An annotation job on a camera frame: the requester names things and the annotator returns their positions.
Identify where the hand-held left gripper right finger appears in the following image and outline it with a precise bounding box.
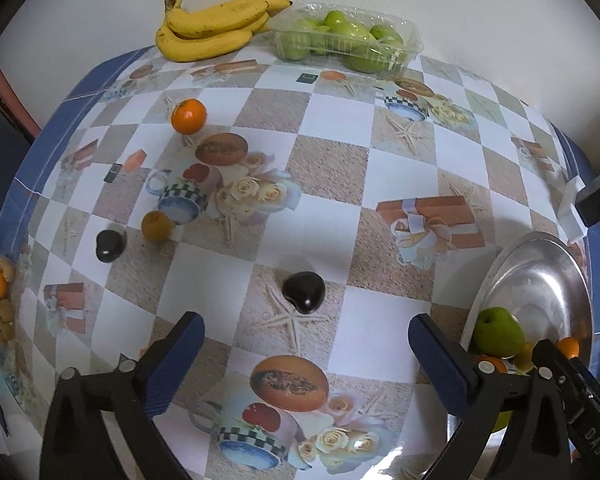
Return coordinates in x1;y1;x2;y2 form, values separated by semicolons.
408;313;573;480

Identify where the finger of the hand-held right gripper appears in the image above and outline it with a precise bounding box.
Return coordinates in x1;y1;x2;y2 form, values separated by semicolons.
532;339;588;386

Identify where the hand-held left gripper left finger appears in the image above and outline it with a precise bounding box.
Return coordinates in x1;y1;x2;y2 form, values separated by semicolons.
39;311;207;480

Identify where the brown longan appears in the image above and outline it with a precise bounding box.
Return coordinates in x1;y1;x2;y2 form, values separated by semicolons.
141;211;175;244
511;345;537;373

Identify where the green jujube fruit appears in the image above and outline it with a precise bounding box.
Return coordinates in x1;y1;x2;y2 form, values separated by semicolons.
472;307;526;359

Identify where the round stainless steel bowl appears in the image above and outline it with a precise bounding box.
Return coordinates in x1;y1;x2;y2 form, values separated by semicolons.
445;230;596;461

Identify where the dark cherry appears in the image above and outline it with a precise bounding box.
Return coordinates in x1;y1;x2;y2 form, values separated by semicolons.
281;271;325;315
95;229;127;263

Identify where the small orange mandarin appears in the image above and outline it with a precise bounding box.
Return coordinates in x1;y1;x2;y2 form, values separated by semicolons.
171;98;207;135

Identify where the white square box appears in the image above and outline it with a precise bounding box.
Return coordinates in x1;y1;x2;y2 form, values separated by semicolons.
557;176;588;241

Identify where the black charger block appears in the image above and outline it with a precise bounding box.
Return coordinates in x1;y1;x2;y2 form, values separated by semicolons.
574;171;600;227

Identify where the clear bag of fruit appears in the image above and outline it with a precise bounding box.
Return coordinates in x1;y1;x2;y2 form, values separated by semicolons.
0;237;23;376

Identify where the checkered printed tablecloth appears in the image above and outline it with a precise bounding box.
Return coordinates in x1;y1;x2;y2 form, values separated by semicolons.
0;45;600;480

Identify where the reddish brown furniture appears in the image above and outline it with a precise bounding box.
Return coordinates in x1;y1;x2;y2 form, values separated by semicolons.
0;60;41;221

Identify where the yellow banana bunch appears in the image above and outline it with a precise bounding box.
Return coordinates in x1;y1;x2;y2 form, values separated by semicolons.
155;0;294;63

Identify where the clear plastic clamshell box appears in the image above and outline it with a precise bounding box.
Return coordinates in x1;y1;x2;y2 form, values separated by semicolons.
269;2;426;79

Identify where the pile of green jujubes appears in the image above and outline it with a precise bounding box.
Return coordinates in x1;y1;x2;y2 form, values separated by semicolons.
275;9;406;73

